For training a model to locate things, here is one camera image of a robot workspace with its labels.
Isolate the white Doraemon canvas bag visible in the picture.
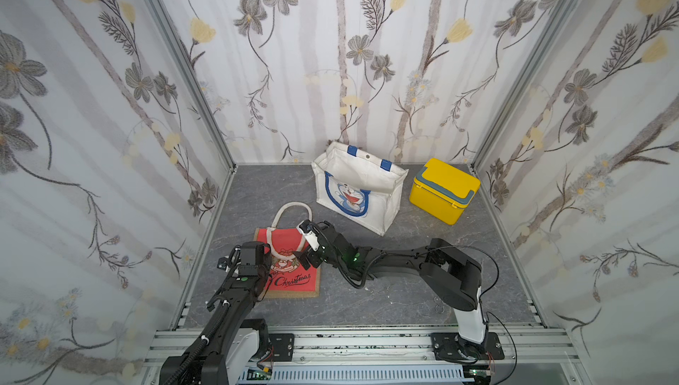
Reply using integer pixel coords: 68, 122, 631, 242
311, 142, 408, 237

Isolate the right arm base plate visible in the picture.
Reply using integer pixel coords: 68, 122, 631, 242
431, 332, 505, 364

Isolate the aluminium mounting rail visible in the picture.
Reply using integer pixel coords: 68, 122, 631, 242
140, 326, 590, 385

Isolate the red jute Christmas bag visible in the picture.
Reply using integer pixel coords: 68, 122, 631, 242
254, 201, 321, 299

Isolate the yellow cooler box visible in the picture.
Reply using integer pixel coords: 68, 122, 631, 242
410, 158, 480, 225

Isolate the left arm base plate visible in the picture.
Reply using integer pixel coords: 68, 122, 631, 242
263, 333, 295, 362

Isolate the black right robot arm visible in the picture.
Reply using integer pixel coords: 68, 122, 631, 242
295, 220, 503, 365

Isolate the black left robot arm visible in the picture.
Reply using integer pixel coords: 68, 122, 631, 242
159, 242, 272, 384

